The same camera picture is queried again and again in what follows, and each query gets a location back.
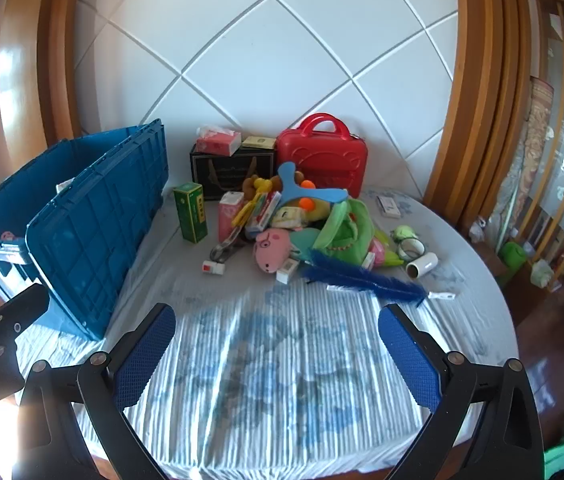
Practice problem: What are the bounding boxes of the yellow plush toy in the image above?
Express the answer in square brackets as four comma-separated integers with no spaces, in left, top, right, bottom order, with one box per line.
[277,199,330,228]

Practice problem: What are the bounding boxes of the green plush bag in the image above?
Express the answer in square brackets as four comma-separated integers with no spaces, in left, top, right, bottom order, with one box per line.
[312,197,375,268]

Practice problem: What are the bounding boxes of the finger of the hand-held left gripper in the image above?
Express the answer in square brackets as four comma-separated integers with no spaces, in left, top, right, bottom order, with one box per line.
[0,283,51,356]

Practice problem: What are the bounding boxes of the green stool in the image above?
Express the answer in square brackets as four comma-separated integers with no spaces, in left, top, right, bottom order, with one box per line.
[498,241,528,277]

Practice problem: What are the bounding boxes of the blue plastic storage crate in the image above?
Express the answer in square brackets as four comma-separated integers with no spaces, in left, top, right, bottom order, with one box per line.
[0,119,169,341]

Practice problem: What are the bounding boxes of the white plastic roll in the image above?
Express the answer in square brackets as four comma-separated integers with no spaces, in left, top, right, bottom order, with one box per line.
[406,254,439,280]

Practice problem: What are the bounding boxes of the wooden panel frame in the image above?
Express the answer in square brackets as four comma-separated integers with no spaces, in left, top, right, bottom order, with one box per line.
[37,0,83,143]
[422,0,533,226]

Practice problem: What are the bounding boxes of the red toy suitcase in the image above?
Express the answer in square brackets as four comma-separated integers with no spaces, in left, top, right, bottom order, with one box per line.
[276,113,369,198]

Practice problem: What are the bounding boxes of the pink pig plush toy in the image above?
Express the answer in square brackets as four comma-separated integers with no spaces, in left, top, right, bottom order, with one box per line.
[254,225,323,275]

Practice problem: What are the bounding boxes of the pink floral tissue pack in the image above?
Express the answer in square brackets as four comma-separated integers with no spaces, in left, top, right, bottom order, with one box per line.
[218,191,245,243]

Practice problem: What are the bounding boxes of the white plastic bag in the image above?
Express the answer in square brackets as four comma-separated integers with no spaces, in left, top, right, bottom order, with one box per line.
[529,259,555,288]

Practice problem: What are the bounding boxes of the black gift box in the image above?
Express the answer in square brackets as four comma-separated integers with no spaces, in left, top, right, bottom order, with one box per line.
[190,144,279,201]

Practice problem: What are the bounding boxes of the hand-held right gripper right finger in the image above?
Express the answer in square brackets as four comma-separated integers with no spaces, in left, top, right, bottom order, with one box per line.
[378,303,545,480]

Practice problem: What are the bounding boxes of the brown plush toy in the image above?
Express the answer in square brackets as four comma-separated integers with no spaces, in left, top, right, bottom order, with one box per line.
[242,171,308,201]

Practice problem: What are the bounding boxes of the small beige green box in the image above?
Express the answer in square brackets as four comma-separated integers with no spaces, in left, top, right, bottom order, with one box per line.
[242,135,278,151]

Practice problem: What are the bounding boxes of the wooden glass door cabinet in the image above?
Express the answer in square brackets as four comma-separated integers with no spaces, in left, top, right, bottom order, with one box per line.
[507,0,564,291]

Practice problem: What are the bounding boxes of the green carton box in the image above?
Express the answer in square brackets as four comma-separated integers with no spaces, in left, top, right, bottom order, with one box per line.
[173,182,209,243]

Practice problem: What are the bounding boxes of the red teal medicine box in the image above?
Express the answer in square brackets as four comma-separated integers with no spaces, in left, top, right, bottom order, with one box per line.
[244,191,283,233]

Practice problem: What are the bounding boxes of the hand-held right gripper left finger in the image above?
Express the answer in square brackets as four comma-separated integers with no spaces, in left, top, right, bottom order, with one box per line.
[12,302,178,480]

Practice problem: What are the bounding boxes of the red tissue box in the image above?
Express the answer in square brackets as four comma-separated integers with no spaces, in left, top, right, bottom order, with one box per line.
[196,125,242,157]

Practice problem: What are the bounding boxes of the yellow plastic tongs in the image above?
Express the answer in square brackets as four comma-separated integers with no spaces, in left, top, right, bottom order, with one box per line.
[232,177,273,228]

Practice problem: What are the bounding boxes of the blue feather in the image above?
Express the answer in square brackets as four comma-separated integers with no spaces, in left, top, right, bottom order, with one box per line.
[302,250,427,308]

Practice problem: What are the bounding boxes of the light blue boomerang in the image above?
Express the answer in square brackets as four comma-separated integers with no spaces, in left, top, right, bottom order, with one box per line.
[277,161,352,211]

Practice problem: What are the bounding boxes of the pink green snack bag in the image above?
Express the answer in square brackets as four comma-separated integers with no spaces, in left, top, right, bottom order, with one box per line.
[362,237,405,268]

